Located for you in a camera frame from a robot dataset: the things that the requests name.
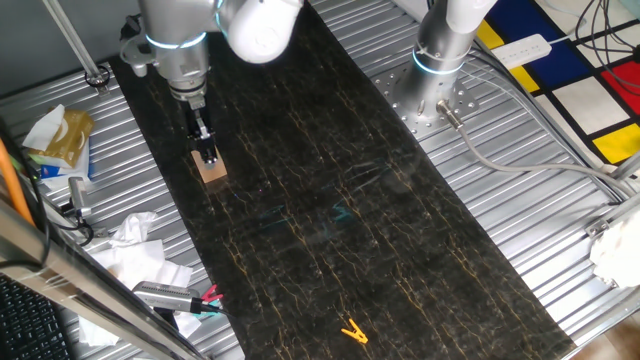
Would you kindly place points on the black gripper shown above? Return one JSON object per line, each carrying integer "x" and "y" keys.
{"x": 197, "y": 117}

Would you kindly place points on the small wooden block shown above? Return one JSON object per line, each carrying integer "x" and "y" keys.
{"x": 215, "y": 172}

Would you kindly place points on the white power strip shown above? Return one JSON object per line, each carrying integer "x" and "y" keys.
{"x": 520, "y": 51}

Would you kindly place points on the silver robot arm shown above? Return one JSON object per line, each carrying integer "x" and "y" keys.
{"x": 175, "y": 35}

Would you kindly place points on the crumpled white tissue ball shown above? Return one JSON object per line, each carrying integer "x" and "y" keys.
{"x": 131, "y": 227}

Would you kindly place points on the white tissue paper sheets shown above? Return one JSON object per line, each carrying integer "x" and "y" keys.
{"x": 140, "y": 265}

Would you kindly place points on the gold tissue pack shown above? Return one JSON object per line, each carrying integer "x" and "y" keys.
{"x": 70, "y": 137}

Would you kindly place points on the red clothespin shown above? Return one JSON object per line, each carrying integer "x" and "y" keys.
{"x": 212, "y": 292}

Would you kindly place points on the blue and white package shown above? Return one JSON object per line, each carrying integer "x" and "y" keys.
{"x": 55, "y": 172}

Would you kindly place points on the teal clothespin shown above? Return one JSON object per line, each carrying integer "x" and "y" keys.
{"x": 212, "y": 303}

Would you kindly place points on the white tissue sheet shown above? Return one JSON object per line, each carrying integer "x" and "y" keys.
{"x": 42, "y": 127}

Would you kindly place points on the black marble pattern mat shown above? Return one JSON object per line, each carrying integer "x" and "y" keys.
{"x": 350, "y": 225}

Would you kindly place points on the aluminium pole with base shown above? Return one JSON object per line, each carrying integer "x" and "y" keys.
{"x": 75, "y": 45}

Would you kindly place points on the orange tube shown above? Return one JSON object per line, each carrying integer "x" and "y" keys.
{"x": 12, "y": 185}

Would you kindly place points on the orange clothespin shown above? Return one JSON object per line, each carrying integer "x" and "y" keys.
{"x": 355, "y": 333}

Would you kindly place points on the black keyboard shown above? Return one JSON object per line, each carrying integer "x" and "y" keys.
{"x": 27, "y": 325}

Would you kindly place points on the colourful squares floor mat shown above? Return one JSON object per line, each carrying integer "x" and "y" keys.
{"x": 565, "y": 65}

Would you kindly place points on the white cloth bundle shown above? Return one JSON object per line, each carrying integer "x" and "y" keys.
{"x": 617, "y": 252}

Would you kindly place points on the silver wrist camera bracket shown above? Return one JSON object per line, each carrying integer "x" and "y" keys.
{"x": 136, "y": 55}

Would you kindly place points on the metal frame bar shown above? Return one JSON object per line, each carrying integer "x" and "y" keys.
{"x": 75, "y": 280}

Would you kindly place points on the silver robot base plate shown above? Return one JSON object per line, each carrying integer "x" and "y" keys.
{"x": 400, "y": 107}

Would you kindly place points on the silver corner bracket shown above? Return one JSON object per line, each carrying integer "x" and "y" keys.
{"x": 597, "y": 228}

